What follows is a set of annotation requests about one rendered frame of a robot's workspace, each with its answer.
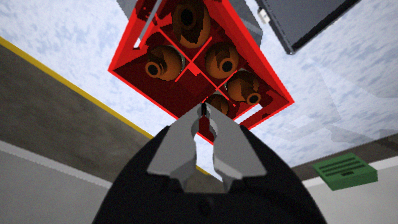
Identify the red crate with dividers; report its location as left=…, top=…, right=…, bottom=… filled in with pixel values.
left=108, top=0, right=295, bottom=130

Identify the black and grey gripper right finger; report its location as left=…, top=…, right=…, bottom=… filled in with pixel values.
left=204, top=102, right=327, bottom=224

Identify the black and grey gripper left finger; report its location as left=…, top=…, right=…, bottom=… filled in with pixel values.
left=92, top=103, right=204, bottom=224

